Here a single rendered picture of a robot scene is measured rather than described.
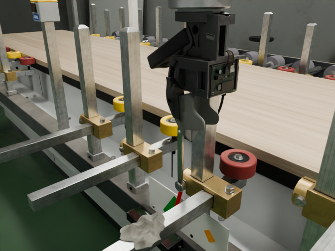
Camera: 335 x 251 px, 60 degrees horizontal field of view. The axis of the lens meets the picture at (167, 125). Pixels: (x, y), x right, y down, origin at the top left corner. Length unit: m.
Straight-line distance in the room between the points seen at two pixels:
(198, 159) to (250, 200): 0.31
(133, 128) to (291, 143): 0.40
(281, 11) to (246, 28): 0.58
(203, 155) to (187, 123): 0.14
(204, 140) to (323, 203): 0.24
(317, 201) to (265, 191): 0.36
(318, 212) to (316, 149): 0.30
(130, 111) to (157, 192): 0.22
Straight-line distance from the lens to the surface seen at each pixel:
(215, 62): 0.41
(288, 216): 0.83
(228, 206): 0.61
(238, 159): 0.66
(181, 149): 0.55
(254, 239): 0.89
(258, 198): 0.86
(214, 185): 0.63
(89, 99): 0.98
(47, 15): 1.15
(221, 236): 0.66
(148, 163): 0.76
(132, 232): 0.52
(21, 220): 2.03
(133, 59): 0.73
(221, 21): 0.41
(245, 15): 5.17
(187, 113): 0.47
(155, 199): 0.79
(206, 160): 0.61
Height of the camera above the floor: 1.23
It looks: 24 degrees down
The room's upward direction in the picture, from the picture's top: straight up
